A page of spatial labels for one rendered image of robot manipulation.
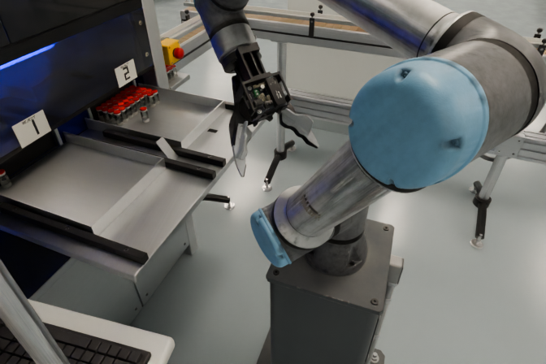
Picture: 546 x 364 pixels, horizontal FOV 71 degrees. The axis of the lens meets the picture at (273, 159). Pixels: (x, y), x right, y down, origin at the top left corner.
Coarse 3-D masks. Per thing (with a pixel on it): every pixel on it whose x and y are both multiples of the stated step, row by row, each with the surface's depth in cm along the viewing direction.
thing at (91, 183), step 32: (64, 160) 103; (96, 160) 103; (128, 160) 103; (160, 160) 98; (0, 192) 93; (32, 192) 93; (64, 192) 93; (96, 192) 93; (128, 192) 89; (96, 224) 81
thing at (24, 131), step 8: (40, 112) 91; (24, 120) 88; (40, 120) 92; (16, 128) 87; (24, 128) 89; (32, 128) 91; (40, 128) 92; (48, 128) 95; (16, 136) 87; (24, 136) 89; (32, 136) 91; (40, 136) 93; (24, 144) 90
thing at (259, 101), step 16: (240, 48) 62; (256, 48) 62; (224, 64) 65; (240, 64) 63; (256, 64) 62; (240, 80) 66; (256, 80) 61; (272, 80) 62; (240, 96) 63; (256, 96) 62; (272, 96) 62; (288, 96) 62; (240, 112) 65; (256, 112) 62; (272, 112) 67
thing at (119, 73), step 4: (132, 60) 117; (124, 64) 114; (128, 64) 116; (132, 64) 118; (116, 68) 112; (120, 68) 113; (128, 68) 116; (132, 68) 118; (116, 72) 112; (120, 72) 113; (124, 72) 115; (132, 72) 118; (116, 76) 112; (120, 76) 114; (128, 76) 117; (132, 76) 119; (136, 76) 121; (120, 80) 114; (124, 80) 116; (128, 80) 117; (120, 84) 115
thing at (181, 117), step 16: (160, 96) 133; (176, 96) 130; (192, 96) 128; (160, 112) 124; (176, 112) 124; (192, 112) 124; (208, 112) 124; (96, 128) 116; (112, 128) 113; (128, 128) 110; (144, 128) 116; (160, 128) 116; (176, 128) 116; (192, 128) 116; (176, 144) 106
